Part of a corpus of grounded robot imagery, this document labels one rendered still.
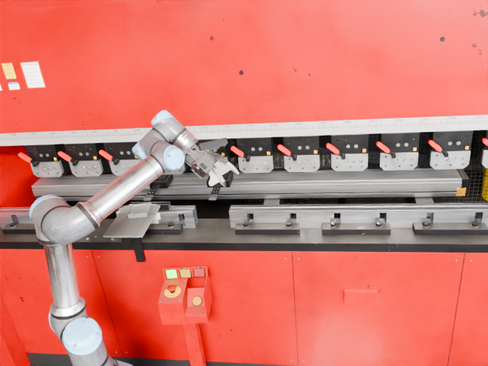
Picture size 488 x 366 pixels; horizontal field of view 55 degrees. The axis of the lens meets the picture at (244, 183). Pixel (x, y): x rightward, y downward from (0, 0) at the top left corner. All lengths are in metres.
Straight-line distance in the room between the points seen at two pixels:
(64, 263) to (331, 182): 1.33
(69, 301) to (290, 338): 1.18
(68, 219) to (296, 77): 1.01
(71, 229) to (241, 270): 0.99
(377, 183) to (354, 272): 0.48
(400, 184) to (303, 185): 0.47
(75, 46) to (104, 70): 0.14
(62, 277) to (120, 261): 0.73
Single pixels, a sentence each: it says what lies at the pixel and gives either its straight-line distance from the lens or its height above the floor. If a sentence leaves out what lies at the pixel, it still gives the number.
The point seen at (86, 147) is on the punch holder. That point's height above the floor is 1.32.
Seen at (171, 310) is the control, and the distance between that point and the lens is 2.05.
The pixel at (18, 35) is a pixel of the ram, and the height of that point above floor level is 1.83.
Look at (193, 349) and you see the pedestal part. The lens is 2.26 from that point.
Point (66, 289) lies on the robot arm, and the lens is 1.70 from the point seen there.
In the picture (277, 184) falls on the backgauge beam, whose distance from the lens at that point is 2.38.
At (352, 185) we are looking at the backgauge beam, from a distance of 2.37.
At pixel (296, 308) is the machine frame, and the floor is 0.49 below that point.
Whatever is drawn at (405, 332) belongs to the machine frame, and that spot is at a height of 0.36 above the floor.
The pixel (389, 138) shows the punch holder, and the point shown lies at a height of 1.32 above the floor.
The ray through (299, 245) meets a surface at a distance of 2.10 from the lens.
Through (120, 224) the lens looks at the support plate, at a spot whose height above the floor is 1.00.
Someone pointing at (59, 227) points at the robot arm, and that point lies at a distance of 1.47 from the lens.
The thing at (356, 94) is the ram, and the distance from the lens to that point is 1.91.
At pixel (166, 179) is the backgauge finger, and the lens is 2.46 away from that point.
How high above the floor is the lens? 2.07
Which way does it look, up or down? 27 degrees down
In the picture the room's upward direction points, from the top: 6 degrees counter-clockwise
